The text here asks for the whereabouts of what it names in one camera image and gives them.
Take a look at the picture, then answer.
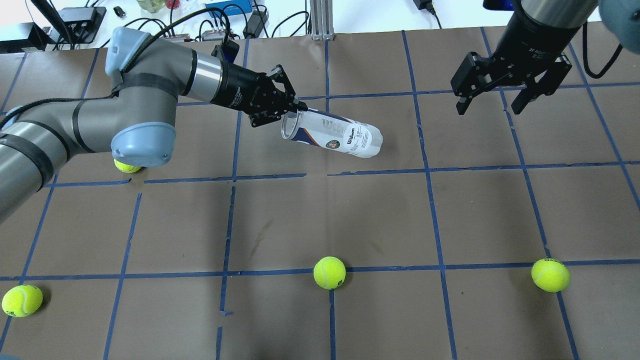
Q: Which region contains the tennis ball on loose tape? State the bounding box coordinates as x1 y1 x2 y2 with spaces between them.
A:
113 159 142 174

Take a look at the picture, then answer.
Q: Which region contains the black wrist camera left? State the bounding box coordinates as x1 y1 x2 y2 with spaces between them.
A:
211 39 240 63

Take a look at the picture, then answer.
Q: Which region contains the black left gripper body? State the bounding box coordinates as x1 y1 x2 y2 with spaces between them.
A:
212 62 301 128

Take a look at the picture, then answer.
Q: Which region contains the tennis ball near centre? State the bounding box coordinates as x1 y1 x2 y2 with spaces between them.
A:
313 256 346 290

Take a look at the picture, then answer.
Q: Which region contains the brown paper table cover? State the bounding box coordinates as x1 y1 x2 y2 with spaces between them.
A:
1 27 640 360

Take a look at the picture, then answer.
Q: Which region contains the tennis ball by base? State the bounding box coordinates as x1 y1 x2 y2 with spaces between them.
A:
530 258 571 293

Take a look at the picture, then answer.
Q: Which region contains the grey orange hub lower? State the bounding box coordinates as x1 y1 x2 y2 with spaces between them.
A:
199 29 237 42

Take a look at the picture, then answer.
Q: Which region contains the blue white cardboard box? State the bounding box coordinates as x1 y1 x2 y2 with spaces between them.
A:
199 0 253 16

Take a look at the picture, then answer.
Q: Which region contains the aluminium frame post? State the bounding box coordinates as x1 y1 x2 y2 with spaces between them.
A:
310 0 335 41

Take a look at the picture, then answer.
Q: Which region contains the black power adapter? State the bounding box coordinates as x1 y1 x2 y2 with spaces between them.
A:
242 9 269 39

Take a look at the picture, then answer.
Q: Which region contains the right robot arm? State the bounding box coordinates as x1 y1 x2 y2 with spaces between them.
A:
450 0 640 116

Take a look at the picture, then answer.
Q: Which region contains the tennis ball far corner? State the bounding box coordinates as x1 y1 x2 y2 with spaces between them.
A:
1 284 44 318

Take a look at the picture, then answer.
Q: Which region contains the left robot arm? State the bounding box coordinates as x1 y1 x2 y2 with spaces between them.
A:
0 27 308 221

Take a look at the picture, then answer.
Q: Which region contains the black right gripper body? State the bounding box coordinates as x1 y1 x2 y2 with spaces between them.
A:
450 10 574 98

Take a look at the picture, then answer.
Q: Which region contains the clear tennis ball can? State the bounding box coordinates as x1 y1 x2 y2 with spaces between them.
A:
281 108 384 158

